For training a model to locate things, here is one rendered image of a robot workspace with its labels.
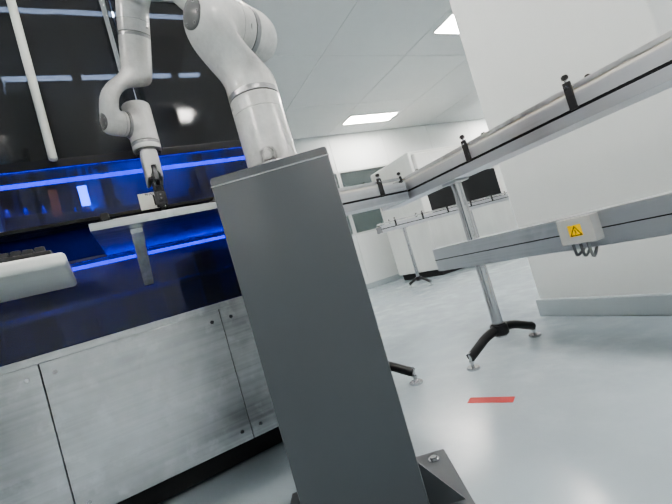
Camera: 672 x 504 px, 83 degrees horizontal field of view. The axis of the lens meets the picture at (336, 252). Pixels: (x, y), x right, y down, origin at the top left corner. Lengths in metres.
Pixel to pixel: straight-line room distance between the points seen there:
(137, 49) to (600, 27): 1.83
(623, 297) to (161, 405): 2.03
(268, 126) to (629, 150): 1.64
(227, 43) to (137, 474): 1.30
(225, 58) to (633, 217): 1.26
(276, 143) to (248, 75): 0.16
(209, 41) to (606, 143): 1.74
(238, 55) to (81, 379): 1.08
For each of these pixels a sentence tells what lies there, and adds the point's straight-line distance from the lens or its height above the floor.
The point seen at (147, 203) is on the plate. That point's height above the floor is 1.01.
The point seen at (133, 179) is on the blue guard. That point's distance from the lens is 1.56.
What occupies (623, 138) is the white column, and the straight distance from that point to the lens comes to 2.14.
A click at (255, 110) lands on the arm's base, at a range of 0.92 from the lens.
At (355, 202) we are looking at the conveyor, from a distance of 1.88.
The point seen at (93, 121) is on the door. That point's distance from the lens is 1.65.
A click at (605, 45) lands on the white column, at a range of 2.19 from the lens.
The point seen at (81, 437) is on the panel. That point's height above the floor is 0.32.
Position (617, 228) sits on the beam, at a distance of 1.53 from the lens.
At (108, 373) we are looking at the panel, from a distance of 1.49.
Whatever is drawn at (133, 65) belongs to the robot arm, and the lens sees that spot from 1.41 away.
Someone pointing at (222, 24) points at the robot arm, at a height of 1.18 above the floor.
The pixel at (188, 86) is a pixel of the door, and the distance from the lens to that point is 1.73.
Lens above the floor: 0.62
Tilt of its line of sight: 2 degrees up
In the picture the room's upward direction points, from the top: 16 degrees counter-clockwise
